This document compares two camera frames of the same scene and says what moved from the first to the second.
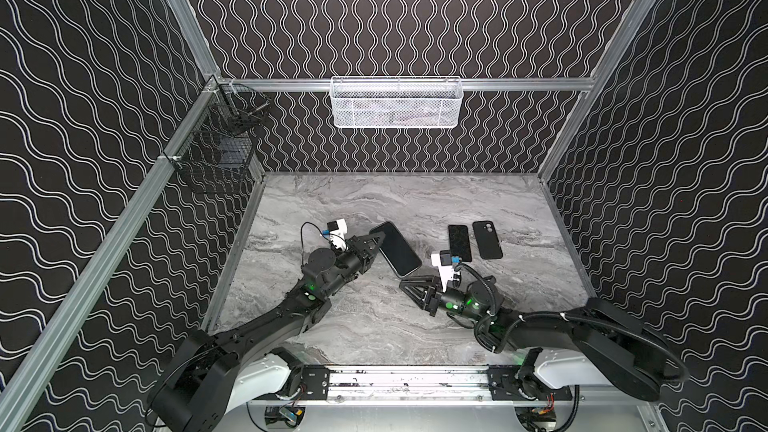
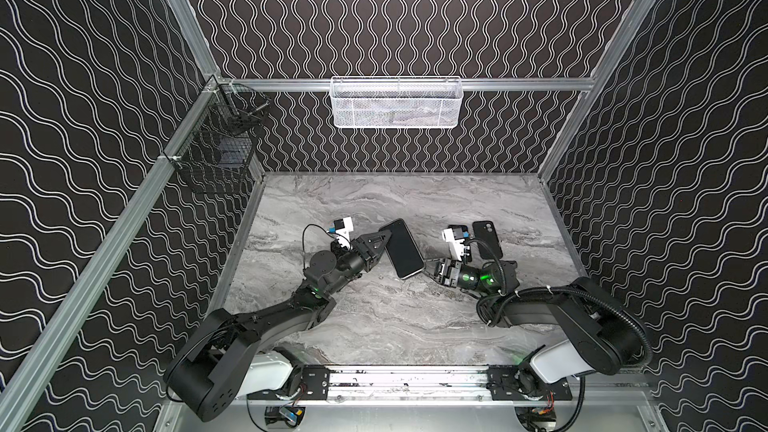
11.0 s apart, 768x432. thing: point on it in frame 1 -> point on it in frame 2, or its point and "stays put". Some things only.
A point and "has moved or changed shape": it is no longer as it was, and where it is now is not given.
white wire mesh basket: [391, 102] stays put
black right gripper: [432, 297] -> [447, 272]
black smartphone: [396, 250] has moved or changed shape
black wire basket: [213, 153] stays put
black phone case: [487, 239] stays put
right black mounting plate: [503, 387] stays put
